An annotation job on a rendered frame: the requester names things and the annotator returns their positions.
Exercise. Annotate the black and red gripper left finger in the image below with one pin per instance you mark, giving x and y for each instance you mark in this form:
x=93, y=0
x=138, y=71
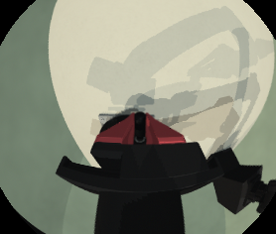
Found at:
x=119, y=133

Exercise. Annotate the grey bench vise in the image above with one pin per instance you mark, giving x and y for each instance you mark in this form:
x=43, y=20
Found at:
x=139, y=120

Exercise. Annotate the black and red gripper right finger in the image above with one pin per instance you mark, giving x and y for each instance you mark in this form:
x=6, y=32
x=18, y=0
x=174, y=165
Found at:
x=161, y=133

